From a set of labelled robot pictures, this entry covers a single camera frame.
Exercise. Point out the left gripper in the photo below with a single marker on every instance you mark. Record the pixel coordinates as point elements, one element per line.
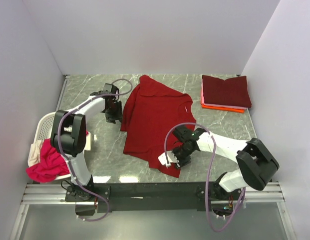
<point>118,116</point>

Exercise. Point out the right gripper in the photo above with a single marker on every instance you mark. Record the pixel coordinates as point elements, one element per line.
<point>181,162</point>

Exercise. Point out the red t-shirt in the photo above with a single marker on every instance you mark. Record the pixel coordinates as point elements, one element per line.
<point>151,110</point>

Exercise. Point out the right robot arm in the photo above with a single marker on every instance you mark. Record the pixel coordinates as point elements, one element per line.
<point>256,165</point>

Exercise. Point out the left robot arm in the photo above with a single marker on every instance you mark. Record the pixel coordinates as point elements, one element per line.
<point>93,105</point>

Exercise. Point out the white laundry basket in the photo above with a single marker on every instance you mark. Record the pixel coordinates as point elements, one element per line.
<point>62,153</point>

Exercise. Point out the folded maroon t-shirt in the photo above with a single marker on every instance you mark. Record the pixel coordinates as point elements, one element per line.
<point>226,92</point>

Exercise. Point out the pink t-shirt in basket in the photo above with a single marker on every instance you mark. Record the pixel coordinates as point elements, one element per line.
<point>51,165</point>

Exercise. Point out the black base beam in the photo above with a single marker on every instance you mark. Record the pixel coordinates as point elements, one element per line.
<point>110,197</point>

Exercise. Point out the beige t-shirt in basket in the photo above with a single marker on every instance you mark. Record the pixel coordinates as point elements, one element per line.
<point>34,152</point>

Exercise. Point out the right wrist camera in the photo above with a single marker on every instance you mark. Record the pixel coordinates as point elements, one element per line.
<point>168,159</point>

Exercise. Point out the aluminium rail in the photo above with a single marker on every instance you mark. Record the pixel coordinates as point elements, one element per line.
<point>52,194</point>

